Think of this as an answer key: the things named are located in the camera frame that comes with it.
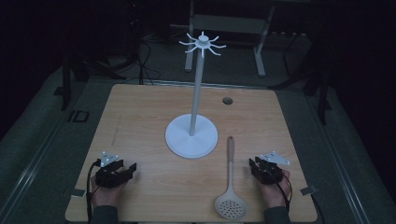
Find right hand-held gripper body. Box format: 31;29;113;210
252;150;291;185

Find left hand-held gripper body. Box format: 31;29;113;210
94;151;134;189

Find beige slotted spoon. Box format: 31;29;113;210
214;135;248;221

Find white hook stand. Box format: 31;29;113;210
164;31;227;160

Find person's left hand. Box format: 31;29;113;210
90;176;129;209

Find person's right hand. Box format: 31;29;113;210
259;169;292;209

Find black rectangular floor marker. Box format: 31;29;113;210
67;109;91;123

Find dark metal stand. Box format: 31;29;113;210
53;52;125;112
269;29;332;126

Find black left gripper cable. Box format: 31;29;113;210
86;159;102;224

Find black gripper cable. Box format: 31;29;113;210
86;159;102;224
264;161;294;216

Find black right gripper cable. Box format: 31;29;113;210
264;161;294;216

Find black floor cables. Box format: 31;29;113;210
134;18;163;86

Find white metal table frame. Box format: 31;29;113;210
184;0;276;78

